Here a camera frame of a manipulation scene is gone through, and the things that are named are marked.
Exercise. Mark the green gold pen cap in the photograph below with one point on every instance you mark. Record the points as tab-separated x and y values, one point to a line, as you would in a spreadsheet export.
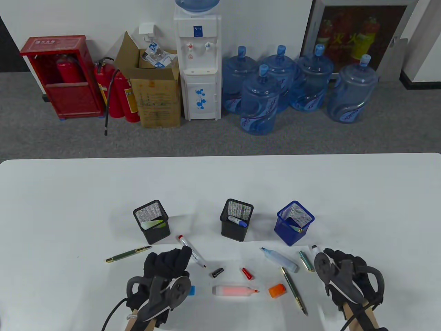
306	262

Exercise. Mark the blue water jug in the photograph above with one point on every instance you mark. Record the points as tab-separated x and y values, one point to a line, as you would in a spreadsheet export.
351	93
280	65
258	103
311	79
237	72

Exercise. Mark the person's left forearm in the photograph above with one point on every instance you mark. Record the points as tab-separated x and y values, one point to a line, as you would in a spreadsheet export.
132	324

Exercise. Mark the blue highlighter pen cap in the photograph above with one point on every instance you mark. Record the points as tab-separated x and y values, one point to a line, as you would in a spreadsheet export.
192	290

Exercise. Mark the black mesh pen holder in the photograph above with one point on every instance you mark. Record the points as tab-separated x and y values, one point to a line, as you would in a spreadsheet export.
153	234
234	232

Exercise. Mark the white blue packets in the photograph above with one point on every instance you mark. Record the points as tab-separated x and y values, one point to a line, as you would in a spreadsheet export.
158	58

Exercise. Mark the white water dispenser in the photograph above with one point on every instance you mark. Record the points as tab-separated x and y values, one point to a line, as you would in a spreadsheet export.
200	100

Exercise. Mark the person's right hand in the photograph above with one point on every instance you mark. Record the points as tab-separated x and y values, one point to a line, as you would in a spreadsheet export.
344	257

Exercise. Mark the small red pen cap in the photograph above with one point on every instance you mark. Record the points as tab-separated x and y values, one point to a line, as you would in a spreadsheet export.
246	273

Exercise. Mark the person's right forearm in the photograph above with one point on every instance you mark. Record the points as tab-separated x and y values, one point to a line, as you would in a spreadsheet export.
370	320

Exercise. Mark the yellow-green highlighter pen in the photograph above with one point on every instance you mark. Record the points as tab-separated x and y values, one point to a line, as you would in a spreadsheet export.
153	224

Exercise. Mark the red fire extinguisher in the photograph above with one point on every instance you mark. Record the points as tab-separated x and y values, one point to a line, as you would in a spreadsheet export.
103	79
70	70
127	100

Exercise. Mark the blue mesh pen holder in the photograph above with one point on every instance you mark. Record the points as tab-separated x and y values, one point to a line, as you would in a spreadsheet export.
287	236

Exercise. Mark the orange highlighter pen cap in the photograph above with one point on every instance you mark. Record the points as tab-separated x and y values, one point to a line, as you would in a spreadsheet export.
277	290

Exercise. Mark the white red marker pen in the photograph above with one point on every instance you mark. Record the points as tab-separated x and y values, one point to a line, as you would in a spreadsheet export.
200	260

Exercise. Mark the person's left hand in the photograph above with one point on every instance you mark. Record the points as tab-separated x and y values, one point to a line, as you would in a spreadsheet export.
165	263

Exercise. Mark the white blue marker pen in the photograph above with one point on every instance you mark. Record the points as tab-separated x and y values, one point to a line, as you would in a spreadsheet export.
237	221

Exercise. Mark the red fire extinguisher cabinet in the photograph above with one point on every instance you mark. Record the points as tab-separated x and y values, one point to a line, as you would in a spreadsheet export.
74	100

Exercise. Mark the orange highlighter pen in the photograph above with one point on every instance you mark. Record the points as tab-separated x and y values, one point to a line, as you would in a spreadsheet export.
234	290

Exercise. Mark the green gold fountain pen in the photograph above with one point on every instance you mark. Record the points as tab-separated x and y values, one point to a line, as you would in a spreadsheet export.
127	254
293	289
298	229

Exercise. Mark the small black pen cap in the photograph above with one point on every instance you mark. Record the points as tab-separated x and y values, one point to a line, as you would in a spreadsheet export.
217	272

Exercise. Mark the grey metal cabinet door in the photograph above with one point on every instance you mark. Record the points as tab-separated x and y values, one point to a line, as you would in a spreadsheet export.
392	60

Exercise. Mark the white wall socket box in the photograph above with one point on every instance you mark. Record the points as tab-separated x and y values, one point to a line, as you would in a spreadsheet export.
146	28

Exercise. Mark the blue highlighter pen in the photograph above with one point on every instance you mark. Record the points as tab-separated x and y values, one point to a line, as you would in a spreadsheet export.
280	260

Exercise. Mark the brown cardboard box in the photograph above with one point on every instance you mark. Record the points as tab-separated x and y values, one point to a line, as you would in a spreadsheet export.
156	103

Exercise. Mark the blue dispenser water bottle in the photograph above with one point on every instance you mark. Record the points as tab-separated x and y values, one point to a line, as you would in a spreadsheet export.
196	4

